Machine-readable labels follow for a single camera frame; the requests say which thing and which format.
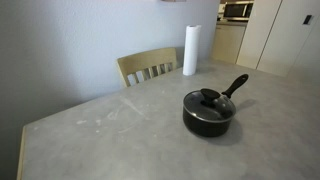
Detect cream tall cupboard doors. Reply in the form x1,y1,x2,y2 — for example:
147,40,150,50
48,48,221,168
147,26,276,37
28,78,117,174
235,0,320,78

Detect light wooden slat-back chair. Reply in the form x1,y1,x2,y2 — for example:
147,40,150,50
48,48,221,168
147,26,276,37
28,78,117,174
116,47,178,88

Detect silver microwave oven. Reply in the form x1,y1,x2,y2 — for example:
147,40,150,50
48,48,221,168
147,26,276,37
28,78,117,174
222,0,255,22

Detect glass lid with black knob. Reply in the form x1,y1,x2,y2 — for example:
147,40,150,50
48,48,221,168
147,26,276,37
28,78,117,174
183,87,237,123

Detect white paper towel roll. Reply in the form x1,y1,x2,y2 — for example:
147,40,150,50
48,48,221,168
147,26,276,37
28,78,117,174
182,24,203,77

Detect cream kitchen base cabinet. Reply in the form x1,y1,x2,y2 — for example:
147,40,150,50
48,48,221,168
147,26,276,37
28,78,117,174
210,20,248,65

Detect black pot with long handle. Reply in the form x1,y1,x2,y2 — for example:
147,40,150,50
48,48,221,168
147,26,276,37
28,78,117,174
182,73,250,138

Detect black door handle plate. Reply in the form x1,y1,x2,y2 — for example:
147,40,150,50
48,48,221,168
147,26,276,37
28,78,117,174
302,14,314,26

